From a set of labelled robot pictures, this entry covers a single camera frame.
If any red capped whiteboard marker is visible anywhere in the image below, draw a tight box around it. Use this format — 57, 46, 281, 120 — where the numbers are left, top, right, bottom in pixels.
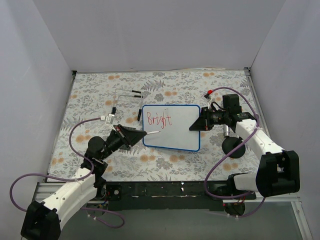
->
147, 131, 161, 135

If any blue framed whiteboard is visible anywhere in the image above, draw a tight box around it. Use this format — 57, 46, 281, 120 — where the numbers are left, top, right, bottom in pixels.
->
142, 104, 201, 152

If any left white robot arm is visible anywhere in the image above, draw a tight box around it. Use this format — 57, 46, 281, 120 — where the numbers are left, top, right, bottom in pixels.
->
20, 124, 147, 240

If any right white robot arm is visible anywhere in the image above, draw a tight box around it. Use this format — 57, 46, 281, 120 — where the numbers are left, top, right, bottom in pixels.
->
189, 94, 300, 199

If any grey studded baseplate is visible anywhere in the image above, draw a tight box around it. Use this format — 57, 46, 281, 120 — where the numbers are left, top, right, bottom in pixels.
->
120, 144, 131, 151

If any silver metal cylinder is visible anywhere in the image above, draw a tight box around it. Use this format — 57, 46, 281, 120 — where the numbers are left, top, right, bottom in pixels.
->
223, 125, 231, 138

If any black round stand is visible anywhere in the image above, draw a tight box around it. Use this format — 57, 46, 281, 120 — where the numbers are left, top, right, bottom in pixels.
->
222, 137, 246, 159

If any floral tablecloth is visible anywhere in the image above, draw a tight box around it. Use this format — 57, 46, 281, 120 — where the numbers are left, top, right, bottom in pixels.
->
48, 70, 259, 182

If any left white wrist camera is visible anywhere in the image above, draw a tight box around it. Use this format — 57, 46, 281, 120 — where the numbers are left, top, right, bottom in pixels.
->
99, 113, 116, 131

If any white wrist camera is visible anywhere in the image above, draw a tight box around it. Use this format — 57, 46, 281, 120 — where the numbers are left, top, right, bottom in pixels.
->
202, 89, 213, 102
99, 113, 116, 131

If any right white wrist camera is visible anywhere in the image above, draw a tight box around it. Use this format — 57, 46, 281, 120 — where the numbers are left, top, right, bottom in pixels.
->
202, 89, 213, 102

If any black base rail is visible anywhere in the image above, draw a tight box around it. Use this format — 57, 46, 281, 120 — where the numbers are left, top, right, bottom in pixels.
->
89, 181, 256, 216

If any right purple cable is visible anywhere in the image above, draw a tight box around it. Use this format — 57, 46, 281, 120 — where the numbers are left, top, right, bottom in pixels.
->
203, 86, 267, 218

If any purple cable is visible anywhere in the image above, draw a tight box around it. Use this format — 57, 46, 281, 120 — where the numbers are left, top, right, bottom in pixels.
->
9, 116, 125, 229
203, 86, 267, 218

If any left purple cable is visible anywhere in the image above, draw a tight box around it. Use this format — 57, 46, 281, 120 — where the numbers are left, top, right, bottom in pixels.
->
9, 116, 125, 229

